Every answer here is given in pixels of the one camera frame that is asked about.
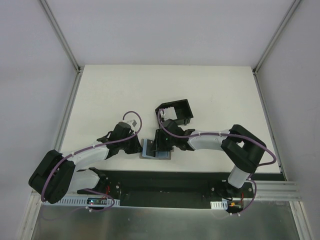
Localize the grey leather card holder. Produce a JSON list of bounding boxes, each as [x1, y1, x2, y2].
[[140, 138, 172, 160]]

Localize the black plastic card box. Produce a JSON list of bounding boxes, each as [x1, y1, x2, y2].
[[155, 99, 194, 126]]

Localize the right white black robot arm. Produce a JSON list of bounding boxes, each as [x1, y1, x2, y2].
[[141, 122, 266, 198]]

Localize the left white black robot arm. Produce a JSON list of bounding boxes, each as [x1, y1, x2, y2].
[[28, 129, 142, 204]]

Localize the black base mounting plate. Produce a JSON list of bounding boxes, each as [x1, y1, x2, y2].
[[47, 167, 287, 208]]

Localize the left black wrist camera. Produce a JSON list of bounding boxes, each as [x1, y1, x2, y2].
[[109, 122, 134, 141]]

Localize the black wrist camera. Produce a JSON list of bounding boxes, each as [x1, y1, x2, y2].
[[109, 122, 134, 141], [162, 119, 185, 138]]

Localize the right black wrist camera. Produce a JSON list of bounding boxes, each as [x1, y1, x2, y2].
[[162, 119, 185, 138]]

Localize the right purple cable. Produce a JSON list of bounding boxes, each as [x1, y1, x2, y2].
[[157, 108, 277, 218]]

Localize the purple cable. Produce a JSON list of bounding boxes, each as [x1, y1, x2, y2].
[[40, 110, 144, 213], [157, 108, 277, 218]]

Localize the left white cable duct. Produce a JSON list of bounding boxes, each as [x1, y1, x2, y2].
[[55, 196, 121, 208]]

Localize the white cable duct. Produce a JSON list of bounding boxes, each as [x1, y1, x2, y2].
[[210, 199, 228, 211], [55, 196, 121, 208]]

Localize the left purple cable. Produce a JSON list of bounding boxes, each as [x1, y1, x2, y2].
[[40, 110, 144, 213]]

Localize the right white cable duct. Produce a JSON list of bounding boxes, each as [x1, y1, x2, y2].
[[210, 199, 228, 211]]

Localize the right aluminium frame post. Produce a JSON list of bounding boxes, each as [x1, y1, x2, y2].
[[252, 0, 303, 76]]

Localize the aluminium frame post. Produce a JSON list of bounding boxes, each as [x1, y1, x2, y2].
[[38, 0, 82, 73], [252, 0, 303, 76]]

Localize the left aluminium frame post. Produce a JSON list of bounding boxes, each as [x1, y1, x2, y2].
[[38, 0, 82, 73]]

